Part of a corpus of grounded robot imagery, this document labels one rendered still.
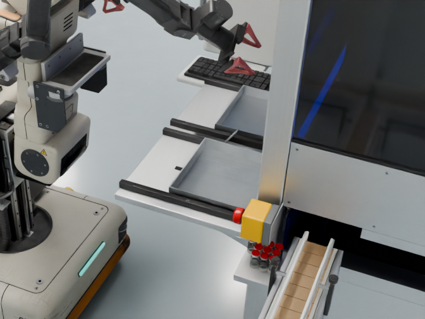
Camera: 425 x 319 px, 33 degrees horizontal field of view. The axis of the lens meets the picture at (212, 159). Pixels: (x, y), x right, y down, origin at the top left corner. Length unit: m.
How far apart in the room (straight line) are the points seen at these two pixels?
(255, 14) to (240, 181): 0.85
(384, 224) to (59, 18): 1.11
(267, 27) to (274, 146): 1.09
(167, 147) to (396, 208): 0.77
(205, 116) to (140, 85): 1.91
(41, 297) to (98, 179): 1.05
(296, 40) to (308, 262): 0.54
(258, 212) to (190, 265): 1.35
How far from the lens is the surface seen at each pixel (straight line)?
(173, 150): 2.11
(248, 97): 2.38
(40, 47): 1.90
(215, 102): 2.34
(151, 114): 3.89
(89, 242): 2.69
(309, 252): 1.74
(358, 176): 1.62
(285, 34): 1.49
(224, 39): 1.92
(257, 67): 2.73
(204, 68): 2.64
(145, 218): 3.20
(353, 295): 1.86
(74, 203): 2.87
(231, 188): 1.97
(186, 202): 1.89
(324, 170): 1.63
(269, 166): 1.67
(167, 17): 1.82
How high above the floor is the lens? 2.11
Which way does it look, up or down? 36 degrees down
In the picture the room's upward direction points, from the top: 4 degrees clockwise
